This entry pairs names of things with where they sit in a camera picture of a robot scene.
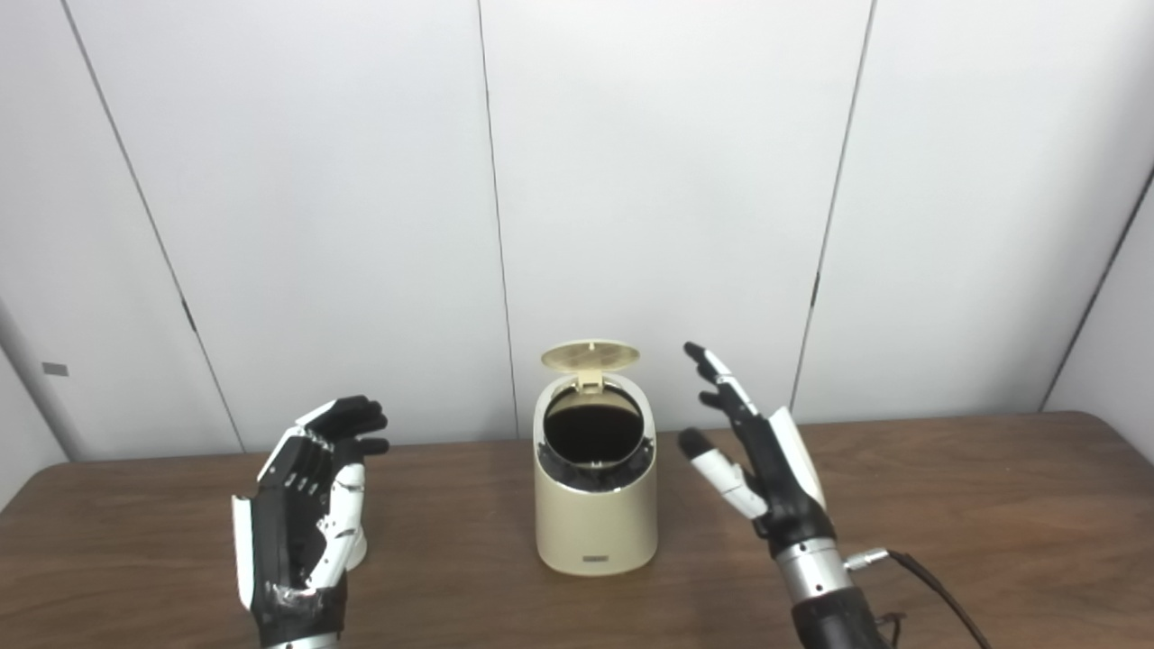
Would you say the round cream bin lid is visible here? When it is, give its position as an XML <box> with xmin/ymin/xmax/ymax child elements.
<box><xmin>541</xmin><ymin>340</ymin><xmax>642</xmax><ymax>393</ymax></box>

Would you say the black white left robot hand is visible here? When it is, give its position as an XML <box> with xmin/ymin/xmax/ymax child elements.
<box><xmin>232</xmin><ymin>395</ymin><xmax>390</xmax><ymax>646</ymax></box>

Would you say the cream-colored desktop bin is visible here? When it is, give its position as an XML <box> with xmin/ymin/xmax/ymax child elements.
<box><xmin>533</xmin><ymin>371</ymin><xmax>659</xmax><ymax>577</ymax></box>

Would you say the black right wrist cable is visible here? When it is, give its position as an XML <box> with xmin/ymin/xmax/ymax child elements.
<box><xmin>843</xmin><ymin>548</ymin><xmax>993</xmax><ymax>649</ymax></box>

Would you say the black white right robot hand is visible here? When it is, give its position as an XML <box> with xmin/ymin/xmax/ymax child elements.
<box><xmin>678</xmin><ymin>342</ymin><xmax>838</xmax><ymax>553</ymax></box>

